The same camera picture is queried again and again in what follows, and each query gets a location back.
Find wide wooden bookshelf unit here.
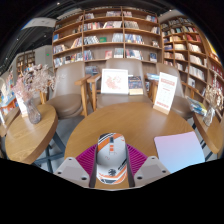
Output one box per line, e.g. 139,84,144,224
51,6,163,73

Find stack of colourful books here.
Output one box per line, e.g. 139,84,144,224
186,96,208,117

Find white orange computer mouse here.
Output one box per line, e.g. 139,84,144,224
95,132,128,185

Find beige wooden-armed armchair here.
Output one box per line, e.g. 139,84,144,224
148,62,196,121
86,58,154,113
39,60,92,120

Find glass vase with dried flowers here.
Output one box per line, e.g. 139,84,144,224
202,74,224,128
11,63,56,125

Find small distant bookshelf unit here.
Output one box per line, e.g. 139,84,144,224
16,50,36,76

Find small white orange table sign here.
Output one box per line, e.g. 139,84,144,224
14,96,29,118

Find flat pile of blue books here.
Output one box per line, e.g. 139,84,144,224
146,73,160,82

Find white framed red picture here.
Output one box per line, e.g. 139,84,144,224
100,68,130,95

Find round wooden side table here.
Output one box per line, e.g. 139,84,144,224
4,103,66,166
192,111,224,159

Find white sign on wooden base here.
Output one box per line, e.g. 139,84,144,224
152,71,179,116

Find colourful book display stand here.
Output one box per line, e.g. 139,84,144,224
0,78,18,116

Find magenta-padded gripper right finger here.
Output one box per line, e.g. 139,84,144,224
124,143,172,189

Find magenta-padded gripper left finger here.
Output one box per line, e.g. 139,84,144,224
53,143,98,189

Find yellow poster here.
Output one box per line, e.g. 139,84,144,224
208,39,219,57

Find pink blue gradient mouse pad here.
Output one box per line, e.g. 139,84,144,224
153,130,206,174

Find dark cover book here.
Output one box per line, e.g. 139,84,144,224
128,75,144,96

